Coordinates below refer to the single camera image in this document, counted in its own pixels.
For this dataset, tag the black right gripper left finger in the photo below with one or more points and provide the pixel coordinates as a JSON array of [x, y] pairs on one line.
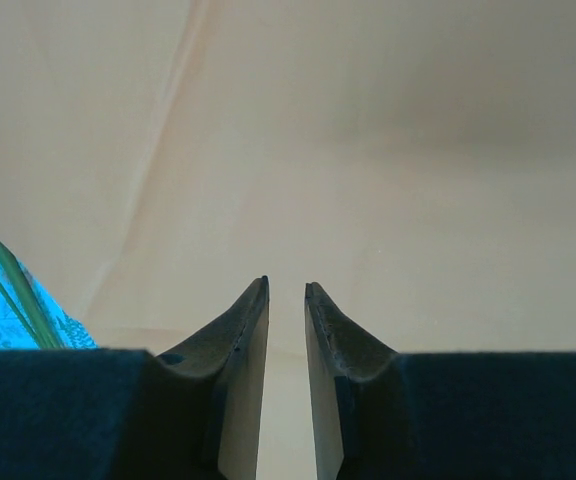
[[118, 415]]

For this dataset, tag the orange wrapping paper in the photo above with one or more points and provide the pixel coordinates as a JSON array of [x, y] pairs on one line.
[[368, 150]]

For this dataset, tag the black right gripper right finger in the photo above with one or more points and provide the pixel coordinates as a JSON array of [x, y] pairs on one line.
[[468, 415]]

